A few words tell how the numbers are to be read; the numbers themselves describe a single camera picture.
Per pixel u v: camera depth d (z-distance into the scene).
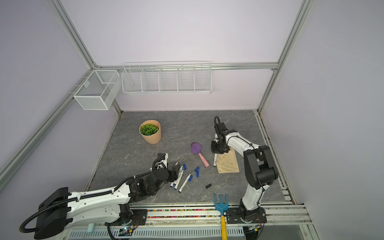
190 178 0.87
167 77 0.99
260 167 0.48
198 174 0.88
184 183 0.84
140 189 0.58
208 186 0.84
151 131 0.94
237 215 0.74
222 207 0.76
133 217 0.74
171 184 0.83
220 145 0.81
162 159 0.72
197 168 0.91
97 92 0.94
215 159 0.91
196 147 0.97
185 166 0.91
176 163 0.92
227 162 0.92
